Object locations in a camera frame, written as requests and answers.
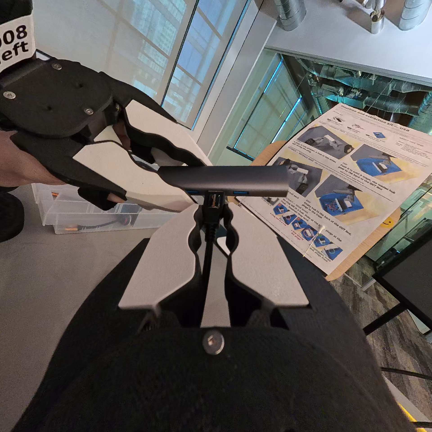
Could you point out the silver ventilation duct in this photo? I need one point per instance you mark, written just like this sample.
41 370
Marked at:
290 13
415 13

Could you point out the clear plastic bin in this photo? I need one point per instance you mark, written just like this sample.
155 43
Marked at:
61 209

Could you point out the black quilted cushion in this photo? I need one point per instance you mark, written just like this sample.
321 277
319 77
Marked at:
8 216

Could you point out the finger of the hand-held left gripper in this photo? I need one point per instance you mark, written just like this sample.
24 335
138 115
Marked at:
128 175
162 138

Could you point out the grey metal USB hub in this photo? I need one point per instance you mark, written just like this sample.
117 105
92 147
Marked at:
229 179

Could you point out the instruction poster board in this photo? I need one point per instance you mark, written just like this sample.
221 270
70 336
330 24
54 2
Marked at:
364 148

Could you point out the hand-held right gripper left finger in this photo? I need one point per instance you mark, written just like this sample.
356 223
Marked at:
162 270

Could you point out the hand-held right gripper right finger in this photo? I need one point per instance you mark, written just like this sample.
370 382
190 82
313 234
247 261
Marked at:
270 270

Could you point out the black display panel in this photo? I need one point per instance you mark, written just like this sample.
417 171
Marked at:
412 283

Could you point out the person's left hand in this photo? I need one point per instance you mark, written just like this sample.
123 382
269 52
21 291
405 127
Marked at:
20 169

